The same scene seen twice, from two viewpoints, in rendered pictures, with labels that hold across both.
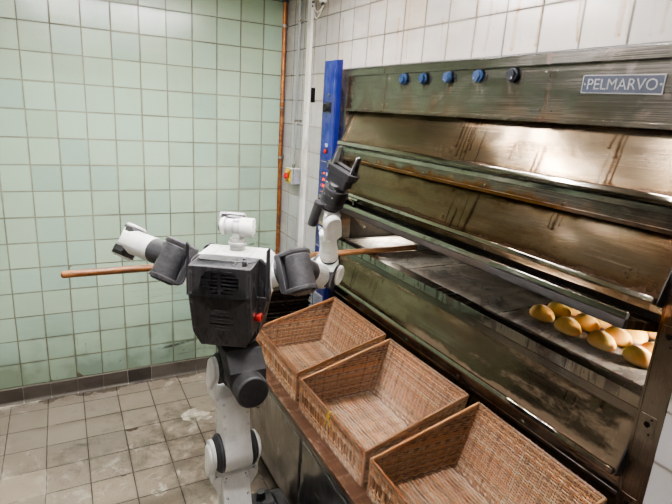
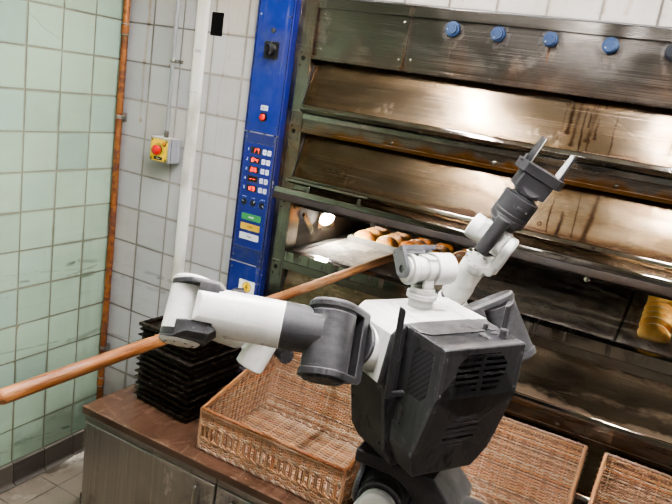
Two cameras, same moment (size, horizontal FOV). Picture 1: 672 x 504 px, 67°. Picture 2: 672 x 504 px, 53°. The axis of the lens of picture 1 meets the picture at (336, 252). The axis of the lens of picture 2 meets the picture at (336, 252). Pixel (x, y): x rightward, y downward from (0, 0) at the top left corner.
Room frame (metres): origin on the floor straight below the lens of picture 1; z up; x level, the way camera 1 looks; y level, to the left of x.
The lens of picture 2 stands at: (0.72, 1.26, 1.82)
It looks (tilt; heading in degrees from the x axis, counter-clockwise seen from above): 14 degrees down; 325
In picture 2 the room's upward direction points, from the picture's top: 9 degrees clockwise
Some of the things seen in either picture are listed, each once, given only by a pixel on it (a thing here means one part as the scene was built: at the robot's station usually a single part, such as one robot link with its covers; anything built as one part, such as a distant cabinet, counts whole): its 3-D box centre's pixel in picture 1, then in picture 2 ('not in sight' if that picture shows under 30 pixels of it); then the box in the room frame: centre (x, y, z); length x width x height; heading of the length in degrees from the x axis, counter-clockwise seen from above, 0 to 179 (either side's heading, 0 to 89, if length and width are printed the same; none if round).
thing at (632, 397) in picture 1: (441, 293); (518, 321); (2.08, -0.46, 1.16); 1.80 x 0.06 x 0.04; 29
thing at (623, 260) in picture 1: (447, 206); (543, 209); (2.06, -0.44, 1.54); 1.79 x 0.11 x 0.19; 29
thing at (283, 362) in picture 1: (317, 343); (307, 414); (2.44, 0.07, 0.72); 0.56 x 0.49 x 0.28; 28
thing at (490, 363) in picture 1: (433, 324); (508, 363); (2.06, -0.44, 1.02); 1.79 x 0.11 x 0.19; 29
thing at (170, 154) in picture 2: (292, 175); (164, 149); (3.36, 0.31, 1.46); 0.10 x 0.07 x 0.10; 29
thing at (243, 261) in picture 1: (232, 291); (425, 377); (1.64, 0.34, 1.27); 0.34 x 0.30 x 0.36; 86
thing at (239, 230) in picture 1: (239, 230); (427, 274); (1.70, 0.33, 1.47); 0.10 x 0.07 x 0.09; 86
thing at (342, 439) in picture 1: (377, 402); (474, 483); (1.91, -0.22, 0.72); 0.56 x 0.49 x 0.28; 29
